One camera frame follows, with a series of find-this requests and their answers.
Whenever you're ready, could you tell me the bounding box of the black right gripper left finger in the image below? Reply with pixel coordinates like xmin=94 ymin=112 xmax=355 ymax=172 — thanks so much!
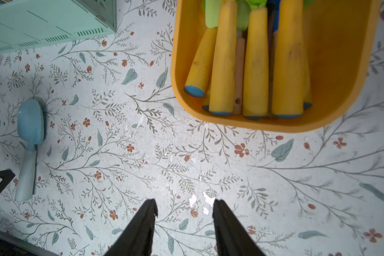
xmin=106 ymin=199 xmax=158 ymax=256

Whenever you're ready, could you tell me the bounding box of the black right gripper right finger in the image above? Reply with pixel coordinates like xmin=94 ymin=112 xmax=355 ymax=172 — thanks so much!
xmin=212 ymin=199 xmax=265 ymax=256

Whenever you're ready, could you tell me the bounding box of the teal toy scoop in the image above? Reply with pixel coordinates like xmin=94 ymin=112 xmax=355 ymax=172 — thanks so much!
xmin=15 ymin=99 xmax=44 ymax=202

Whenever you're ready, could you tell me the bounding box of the green shovel yellow handle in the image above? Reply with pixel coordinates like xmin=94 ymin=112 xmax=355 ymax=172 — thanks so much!
xmin=209 ymin=1 xmax=238 ymax=116
xmin=184 ymin=1 xmax=221 ymax=98
xmin=242 ymin=1 xmax=269 ymax=120

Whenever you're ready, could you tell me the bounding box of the yellow toy piece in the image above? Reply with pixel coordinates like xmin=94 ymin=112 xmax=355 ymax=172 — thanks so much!
xmin=272 ymin=0 xmax=305 ymax=119

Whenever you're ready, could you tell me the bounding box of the blue shovel wooden handle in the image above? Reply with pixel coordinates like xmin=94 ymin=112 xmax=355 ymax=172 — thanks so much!
xmin=233 ymin=29 xmax=246 ymax=115

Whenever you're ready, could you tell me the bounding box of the yellow plastic storage box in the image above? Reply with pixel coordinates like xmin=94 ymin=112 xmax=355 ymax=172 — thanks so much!
xmin=171 ymin=1 xmax=381 ymax=133

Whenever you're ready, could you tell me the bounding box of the green desktop file organizer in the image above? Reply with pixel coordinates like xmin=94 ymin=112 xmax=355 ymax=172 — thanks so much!
xmin=0 ymin=0 xmax=117 ymax=53

